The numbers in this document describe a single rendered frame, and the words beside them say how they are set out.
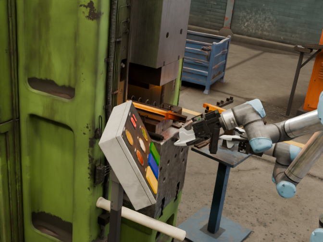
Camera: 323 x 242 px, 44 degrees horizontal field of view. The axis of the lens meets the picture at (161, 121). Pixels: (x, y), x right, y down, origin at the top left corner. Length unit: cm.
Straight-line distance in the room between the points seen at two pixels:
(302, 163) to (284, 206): 166
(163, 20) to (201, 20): 841
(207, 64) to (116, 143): 438
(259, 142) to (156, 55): 61
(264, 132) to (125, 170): 52
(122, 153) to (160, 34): 65
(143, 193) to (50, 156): 78
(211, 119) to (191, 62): 418
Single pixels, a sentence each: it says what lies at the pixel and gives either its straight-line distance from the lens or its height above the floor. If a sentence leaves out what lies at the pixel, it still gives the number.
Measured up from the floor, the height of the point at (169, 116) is 99.
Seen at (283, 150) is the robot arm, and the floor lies 100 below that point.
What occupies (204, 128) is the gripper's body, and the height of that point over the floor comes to 115.
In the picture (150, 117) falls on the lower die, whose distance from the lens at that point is 199.
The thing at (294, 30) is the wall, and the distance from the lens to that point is 942.
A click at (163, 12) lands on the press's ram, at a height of 152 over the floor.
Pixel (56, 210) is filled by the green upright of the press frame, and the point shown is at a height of 48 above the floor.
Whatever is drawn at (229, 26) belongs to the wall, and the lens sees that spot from 983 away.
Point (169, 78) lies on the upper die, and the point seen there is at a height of 120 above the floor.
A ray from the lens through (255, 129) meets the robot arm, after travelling 149.
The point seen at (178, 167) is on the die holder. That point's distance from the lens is 223.
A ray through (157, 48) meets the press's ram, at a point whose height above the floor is 136.
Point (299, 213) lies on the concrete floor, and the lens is 336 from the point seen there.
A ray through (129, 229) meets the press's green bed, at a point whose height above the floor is 34.
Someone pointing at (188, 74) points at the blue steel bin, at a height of 20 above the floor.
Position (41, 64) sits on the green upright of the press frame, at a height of 123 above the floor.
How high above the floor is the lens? 174
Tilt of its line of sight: 23 degrees down
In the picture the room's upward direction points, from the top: 6 degrees clockwise
